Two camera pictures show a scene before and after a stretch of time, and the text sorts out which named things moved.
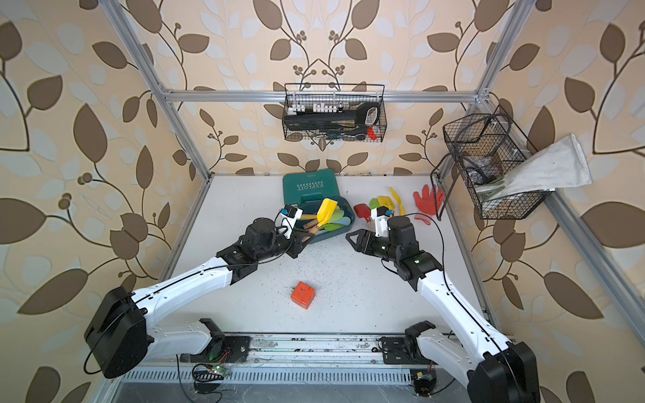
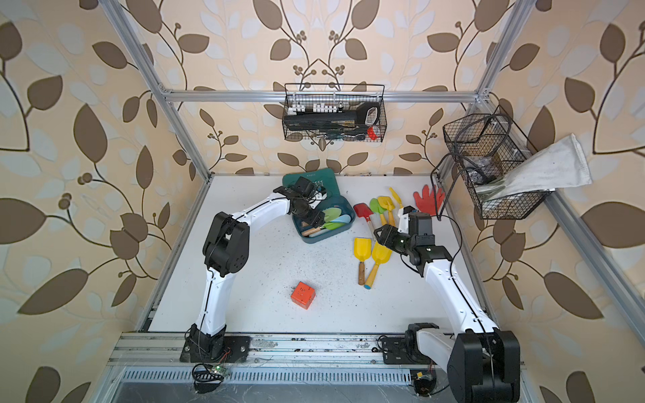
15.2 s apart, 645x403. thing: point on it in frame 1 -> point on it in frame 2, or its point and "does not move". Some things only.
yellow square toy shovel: (325, 211) -> (362, 252)
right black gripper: (364, 240) -> (388, 236)
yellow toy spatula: (399, 201) does not move
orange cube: (303, 295) does not move
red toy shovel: (363, 211) does not move
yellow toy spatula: (385, 201) does not move
